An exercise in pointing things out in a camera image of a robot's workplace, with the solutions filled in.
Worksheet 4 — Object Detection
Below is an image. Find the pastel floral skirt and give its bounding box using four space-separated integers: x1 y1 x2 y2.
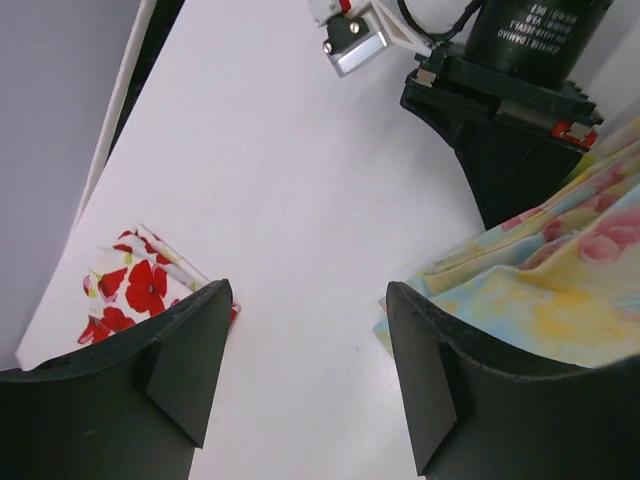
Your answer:
372 118 640 370

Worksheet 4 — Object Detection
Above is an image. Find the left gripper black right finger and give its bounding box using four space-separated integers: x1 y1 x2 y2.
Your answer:
386 282 639 479

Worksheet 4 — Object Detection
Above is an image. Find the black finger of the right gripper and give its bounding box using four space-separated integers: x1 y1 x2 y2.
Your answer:
400 89 582 229

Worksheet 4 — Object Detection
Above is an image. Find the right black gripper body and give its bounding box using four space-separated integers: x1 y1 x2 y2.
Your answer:
403 49 603 150

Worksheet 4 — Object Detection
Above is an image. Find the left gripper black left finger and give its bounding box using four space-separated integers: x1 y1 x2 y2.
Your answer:
1 280 232 479

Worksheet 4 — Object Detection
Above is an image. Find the red poppy print skirt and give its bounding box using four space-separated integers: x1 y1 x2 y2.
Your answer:
77 224 209 346

